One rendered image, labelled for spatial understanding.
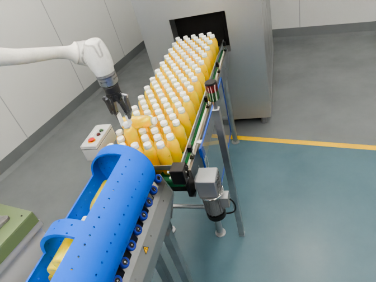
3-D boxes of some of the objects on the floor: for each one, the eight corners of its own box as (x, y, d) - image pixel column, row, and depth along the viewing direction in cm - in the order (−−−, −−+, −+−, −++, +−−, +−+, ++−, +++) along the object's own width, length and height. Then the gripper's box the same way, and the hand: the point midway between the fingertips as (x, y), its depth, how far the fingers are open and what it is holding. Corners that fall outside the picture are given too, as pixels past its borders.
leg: (186, 294, 206) (159, 236, 169) (188, 285, 211) (162, 227, 174) (194, 295, 204) (169, 236, 168) (196, 286, 209) (172, 227, 172)
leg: (166, 291, 211) (136, 234, 174) (168, 283, 215) (139, 226, 178) (174, 292, 209) (145, 235, 172) (177, 283, 213) (149, 226, 176)
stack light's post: (239, 236, 231) (211, 111, 167) (239, 231, 234) (212, 106, 170) (244, 236, 230) (219, 110, 165) (245, 231, 233) (220, 106, 168)
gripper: (90, 89, 147) (109, 130, 161) (122, 85, 142) (139, 128, 156) (97, 81, 153) (115, 121, 167) (128, 78, 148) (144, 119, 161)
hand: (124, 119), depth 159 cm, fingers closed on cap, 4 cm apart
